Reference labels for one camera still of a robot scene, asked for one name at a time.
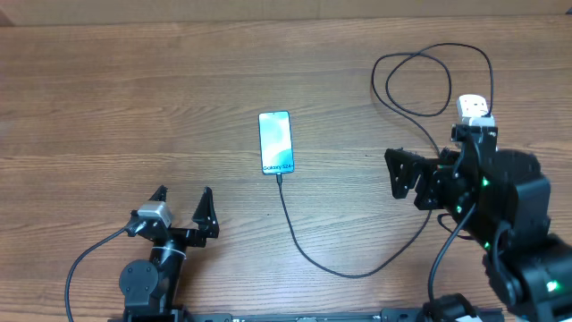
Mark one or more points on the blue Galaxy smartphone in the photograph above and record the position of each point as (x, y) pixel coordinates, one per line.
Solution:
(277, 156)

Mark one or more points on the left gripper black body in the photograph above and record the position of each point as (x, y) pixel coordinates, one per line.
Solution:
(189, 237)

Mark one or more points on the white charger plug adapter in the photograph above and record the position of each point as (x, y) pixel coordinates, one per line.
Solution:
(480, 121)

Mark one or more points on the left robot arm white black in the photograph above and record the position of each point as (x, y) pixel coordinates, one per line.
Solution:
(149, 285)

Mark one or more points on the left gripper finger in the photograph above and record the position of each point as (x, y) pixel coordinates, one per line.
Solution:
(204, 215)
(159, 194)

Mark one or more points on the white power strip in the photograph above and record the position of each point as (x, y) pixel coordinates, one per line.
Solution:
(471, 105)

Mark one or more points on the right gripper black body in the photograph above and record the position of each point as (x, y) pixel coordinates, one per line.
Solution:
(437, 191)

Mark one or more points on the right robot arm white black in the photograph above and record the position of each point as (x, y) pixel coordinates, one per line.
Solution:
(501, 198)

